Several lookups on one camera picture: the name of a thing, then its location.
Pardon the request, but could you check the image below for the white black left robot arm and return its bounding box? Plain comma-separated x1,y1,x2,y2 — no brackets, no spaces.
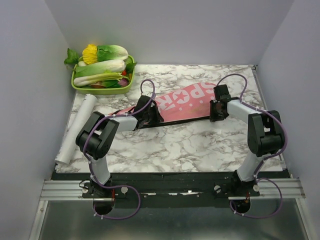
75,95,164,198

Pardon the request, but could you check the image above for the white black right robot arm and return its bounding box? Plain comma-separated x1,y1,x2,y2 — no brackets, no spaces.
209,84,287,196

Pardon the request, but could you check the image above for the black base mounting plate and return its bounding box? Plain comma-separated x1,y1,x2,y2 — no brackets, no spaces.
51,162,261,210

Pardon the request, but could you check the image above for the green plastic basket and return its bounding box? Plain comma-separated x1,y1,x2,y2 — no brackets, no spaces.
71,56,137,95

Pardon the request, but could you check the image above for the pink racket bag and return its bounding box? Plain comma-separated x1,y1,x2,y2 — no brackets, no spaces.
107,81,218,128

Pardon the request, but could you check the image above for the toy bok choy front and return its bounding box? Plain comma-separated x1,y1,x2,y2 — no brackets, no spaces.
73,72,128,87

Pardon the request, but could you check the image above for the white shuttlecock tube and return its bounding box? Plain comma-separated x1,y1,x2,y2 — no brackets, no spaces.
55,94,97,165

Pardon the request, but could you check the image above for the toy napa cabbage top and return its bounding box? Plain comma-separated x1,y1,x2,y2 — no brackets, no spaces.
97,45,129,62

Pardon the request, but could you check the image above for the green toy leaf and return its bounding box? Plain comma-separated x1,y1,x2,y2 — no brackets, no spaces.
63,48,80,71

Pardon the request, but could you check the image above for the aluminium frame rail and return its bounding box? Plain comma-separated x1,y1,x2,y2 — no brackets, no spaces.
40,178,306,202

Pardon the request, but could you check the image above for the yellow toy flower vegetable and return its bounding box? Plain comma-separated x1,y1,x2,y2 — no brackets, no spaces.
82,44,98,65

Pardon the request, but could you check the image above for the toy napa cabbage middle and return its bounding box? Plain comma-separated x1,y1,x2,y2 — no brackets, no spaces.
74,59,126,78

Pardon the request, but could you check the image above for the toy napa cabbage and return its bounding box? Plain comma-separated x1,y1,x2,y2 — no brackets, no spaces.
97,45,129,62
74,59,126,78

